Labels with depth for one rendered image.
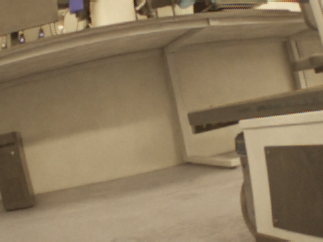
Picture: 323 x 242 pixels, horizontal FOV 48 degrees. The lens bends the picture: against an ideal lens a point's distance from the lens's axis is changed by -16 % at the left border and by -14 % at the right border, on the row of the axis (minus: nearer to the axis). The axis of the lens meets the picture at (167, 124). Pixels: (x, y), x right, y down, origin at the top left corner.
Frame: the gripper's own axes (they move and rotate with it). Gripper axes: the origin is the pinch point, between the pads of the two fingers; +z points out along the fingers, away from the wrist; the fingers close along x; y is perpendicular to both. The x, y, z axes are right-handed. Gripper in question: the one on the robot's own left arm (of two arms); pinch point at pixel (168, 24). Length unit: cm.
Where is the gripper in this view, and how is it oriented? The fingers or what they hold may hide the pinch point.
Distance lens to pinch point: 131.8
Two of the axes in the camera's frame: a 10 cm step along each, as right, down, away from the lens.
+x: -9.3, 3.1, -2.0
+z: 2.0, 8.8, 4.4
